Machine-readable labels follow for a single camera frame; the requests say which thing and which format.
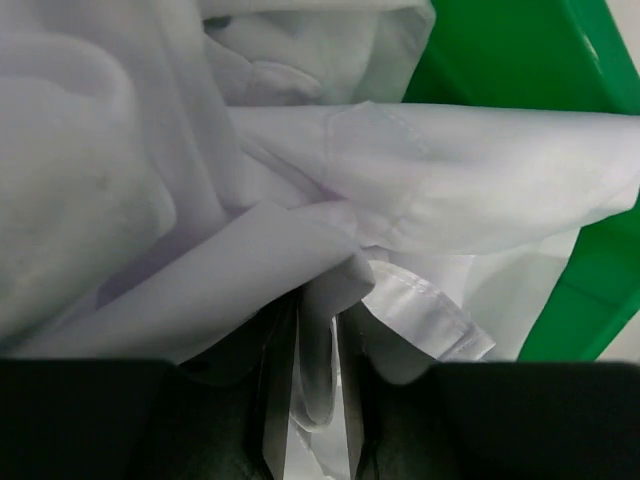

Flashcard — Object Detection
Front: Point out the white shirt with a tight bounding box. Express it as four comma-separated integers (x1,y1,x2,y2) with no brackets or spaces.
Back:
1,1,639,479

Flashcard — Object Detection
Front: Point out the green plastic tray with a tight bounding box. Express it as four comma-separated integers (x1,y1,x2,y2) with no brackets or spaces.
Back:
405,1,639,362

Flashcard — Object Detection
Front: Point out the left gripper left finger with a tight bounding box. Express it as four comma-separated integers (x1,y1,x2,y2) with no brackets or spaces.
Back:
1,294,299,479

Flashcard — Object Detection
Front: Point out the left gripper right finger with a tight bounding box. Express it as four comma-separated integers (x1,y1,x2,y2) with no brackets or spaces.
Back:
337,304,639,479

